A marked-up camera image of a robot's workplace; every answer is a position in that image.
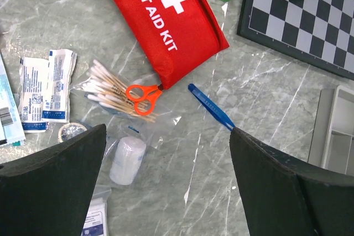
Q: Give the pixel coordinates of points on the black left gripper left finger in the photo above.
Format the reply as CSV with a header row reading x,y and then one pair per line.
x,y
49,192

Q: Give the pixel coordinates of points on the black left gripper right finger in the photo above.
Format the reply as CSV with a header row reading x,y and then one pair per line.
x,y
283,195

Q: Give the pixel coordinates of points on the white gauze roll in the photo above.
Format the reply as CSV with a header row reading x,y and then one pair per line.
x,y
134,152

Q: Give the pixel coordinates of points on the blue plastic tweezers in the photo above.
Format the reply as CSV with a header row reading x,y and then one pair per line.
x,y
211,107

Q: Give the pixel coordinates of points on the orange handled scissors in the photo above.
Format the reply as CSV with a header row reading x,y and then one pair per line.
x,y
149,93

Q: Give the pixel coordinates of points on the red first aid kit pouch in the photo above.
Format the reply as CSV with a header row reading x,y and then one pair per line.
x,y
176,35

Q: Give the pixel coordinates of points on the white gauze pad packet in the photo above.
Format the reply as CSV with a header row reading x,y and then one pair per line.
x,y
96,219

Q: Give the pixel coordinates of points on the grey plastic tray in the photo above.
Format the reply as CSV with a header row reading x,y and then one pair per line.
x,y
332,141

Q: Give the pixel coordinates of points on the medical tape roll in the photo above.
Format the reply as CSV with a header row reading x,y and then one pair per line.
x,y
70,130

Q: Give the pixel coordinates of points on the teal striped wipe packet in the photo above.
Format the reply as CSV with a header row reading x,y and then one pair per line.
x,y
11,126

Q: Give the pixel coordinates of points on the bag of cotton swabs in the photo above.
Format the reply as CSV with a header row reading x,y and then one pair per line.
x,y
107,90

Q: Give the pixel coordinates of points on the white bandage packet left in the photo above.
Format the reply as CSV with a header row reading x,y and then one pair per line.
x,y
33,80

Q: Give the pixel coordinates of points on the white bandage packet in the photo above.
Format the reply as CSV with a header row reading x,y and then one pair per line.
x,y
33,80
56,103

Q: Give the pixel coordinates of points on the white bandage packet right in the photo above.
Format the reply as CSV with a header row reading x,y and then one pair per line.
x,y
56,103

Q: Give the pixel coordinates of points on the black grey chessboard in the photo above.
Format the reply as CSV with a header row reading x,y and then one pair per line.
x,y
317,32

